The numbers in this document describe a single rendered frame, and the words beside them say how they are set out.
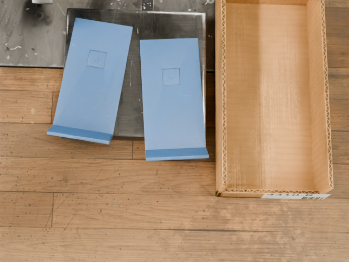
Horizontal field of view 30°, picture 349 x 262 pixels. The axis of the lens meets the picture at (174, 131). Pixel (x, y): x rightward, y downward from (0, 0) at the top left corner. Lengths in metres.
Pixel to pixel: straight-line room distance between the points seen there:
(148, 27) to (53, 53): 0.12
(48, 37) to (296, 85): 0.31
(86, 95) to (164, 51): 0.11
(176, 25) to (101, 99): 0.13
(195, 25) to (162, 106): 0.11
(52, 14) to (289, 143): 0.33
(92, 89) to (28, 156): 0.11
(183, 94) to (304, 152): 0.16
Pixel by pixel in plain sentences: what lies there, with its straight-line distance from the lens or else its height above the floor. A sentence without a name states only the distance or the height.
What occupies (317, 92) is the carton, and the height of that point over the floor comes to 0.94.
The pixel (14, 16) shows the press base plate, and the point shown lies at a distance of 0.84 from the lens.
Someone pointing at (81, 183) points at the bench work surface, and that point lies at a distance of 0.77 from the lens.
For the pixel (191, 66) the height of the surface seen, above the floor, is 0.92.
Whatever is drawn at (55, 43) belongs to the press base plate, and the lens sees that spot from 0.82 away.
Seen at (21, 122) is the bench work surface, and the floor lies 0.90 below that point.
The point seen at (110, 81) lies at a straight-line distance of 0.77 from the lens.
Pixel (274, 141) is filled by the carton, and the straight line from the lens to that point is 0.79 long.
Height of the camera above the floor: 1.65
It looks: 75 degrees down
